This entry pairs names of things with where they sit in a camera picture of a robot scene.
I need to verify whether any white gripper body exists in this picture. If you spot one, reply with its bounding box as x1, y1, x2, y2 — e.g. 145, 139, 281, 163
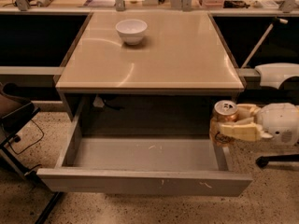
256, 103, 299, 145

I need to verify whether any orange soda can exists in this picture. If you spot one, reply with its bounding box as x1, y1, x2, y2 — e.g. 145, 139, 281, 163
209, 100, 238, 147

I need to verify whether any black chair base right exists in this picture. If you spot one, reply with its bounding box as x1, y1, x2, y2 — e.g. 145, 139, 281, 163
255, 154, 299, 168

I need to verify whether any white bowl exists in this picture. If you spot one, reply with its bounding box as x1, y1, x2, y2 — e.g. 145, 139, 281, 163
115, 19, 148, 45

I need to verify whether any white chair armrest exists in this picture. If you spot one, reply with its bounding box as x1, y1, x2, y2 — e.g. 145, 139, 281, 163
255, 63, 299, 89

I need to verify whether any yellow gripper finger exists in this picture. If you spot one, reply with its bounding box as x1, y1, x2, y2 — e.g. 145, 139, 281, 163
219, 122, 273, 142
236, 104, 261, 125

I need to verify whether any grey open drawer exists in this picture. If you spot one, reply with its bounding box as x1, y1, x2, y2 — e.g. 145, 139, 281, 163
37, 96, 252, 197

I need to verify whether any black cable on floor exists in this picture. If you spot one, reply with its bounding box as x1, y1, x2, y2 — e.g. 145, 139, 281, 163
7, 119, 45, 156

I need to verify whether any black office chair left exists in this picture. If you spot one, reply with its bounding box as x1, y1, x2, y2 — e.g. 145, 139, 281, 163
0, 82, 64, 224

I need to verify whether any grey cabinet with beige top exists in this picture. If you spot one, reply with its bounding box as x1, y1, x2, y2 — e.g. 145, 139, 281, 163
52, 10, 247, 126

